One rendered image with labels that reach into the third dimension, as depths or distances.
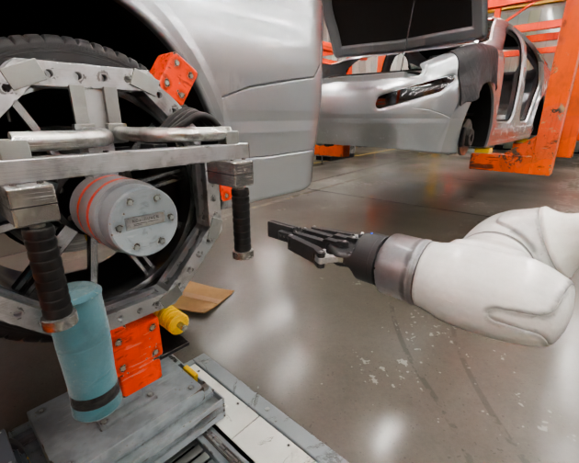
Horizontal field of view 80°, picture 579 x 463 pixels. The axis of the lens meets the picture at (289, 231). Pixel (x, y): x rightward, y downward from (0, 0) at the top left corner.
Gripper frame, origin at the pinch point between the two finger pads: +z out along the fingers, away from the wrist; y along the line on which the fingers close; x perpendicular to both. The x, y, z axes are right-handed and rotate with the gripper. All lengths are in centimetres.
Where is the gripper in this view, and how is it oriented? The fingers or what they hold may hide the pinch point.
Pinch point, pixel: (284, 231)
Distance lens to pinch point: 63.2
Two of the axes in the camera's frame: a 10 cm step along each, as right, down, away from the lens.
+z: -7.4, -2.1, 6.4
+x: 0.0, -9.5, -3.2
